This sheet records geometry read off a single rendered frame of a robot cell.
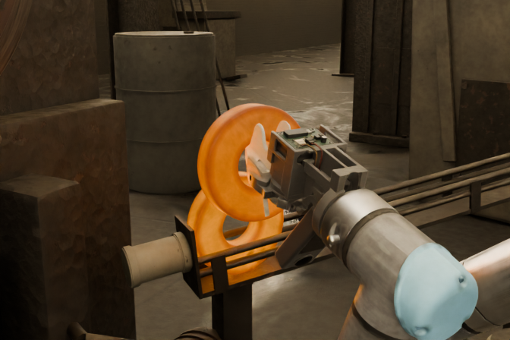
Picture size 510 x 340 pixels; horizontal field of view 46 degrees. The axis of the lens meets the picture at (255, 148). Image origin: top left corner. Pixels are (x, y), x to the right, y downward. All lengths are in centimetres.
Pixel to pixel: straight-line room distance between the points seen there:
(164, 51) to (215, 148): 253
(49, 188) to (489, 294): 53
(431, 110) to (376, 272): 262
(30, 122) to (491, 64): 241
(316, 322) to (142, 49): 181
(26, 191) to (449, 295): 52
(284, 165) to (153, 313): 155
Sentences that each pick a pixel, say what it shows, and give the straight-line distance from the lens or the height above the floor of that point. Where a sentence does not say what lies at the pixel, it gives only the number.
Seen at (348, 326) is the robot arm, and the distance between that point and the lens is 60.
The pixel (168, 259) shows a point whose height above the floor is 68.
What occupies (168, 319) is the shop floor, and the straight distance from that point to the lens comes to 212.
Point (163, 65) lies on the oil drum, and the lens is 326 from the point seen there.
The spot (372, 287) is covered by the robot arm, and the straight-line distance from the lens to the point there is 57.
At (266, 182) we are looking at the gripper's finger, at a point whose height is 83.
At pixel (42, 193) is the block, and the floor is 80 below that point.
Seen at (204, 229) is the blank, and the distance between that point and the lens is 87.
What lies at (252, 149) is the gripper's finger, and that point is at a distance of 75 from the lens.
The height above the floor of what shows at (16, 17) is 101.
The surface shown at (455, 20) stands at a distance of 307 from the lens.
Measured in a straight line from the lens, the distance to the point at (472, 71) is 304.
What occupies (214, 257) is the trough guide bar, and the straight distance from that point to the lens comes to 88.
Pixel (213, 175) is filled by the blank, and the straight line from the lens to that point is 75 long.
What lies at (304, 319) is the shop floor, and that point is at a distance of 211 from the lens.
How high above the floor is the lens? 102
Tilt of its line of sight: 13 degrees down
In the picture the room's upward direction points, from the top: straight up
